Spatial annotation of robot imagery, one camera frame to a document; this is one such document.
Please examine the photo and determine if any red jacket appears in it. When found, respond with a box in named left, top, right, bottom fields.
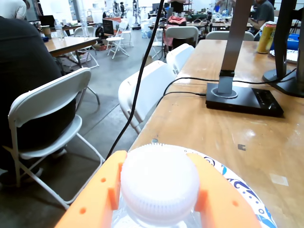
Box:
left=167, top=15, right=188, bottom=27

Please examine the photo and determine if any black lamp cable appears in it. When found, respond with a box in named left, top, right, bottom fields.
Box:
left=163, top=68, right=297, bottom=97
left=155, top=91, right=207, bottom=107

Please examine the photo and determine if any white folding chair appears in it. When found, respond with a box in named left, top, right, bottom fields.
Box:
left=166, top=43, right=195, bottom=75
left=8, top=67, right=105, bottom=210
left=205, top=30, right=255, bottom=41
left=118, top=60, right=176, bottom=134

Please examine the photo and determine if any grey folding chair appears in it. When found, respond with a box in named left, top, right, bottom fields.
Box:
left=165, top=26, right=200, bottom=48

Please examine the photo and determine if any black hanging cable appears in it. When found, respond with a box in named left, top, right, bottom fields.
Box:
left=105, top=0, right=166, bottom=160

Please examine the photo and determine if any seated person black shirt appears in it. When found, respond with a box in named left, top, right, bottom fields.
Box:
left=0, top=16, right=77, bottom=188

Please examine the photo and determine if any black computer monitor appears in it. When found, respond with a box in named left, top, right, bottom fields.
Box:
left=262, top=0, right=304, bottom=98

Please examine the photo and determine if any clear plastic water bottle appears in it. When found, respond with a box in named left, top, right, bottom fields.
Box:
left=110, top=143, right=203, bottom=228

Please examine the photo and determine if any seated person grey shirt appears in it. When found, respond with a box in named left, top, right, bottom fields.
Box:
left=248, top=0, right=276, bottom=32

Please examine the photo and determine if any yellow drink can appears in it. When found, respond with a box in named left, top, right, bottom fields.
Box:
left=256, top=22, right=277, bottom=54

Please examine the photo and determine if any blue plastic bin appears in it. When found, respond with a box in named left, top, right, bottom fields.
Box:
left=287, top=34, right=300, bottom=50

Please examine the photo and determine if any white paper plate blue pattern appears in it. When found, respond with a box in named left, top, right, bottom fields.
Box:
left=184, top=149, right=278, bottom=228

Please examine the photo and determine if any plate with white napkin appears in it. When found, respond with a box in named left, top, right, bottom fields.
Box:
left=269, top=48, right=299, bottom=64

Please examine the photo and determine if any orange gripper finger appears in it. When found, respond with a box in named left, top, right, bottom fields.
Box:
left=186, top=152, right=262, bottom=228
left=54, top=150, right=128, bottom=228

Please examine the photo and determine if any wooden folding table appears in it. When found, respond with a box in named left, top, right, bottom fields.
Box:
left=44, top=37, right=100, bottom=70

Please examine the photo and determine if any standing person grey shirt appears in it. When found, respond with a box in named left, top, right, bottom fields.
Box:
left=215, top=0, right=235, bottom=14

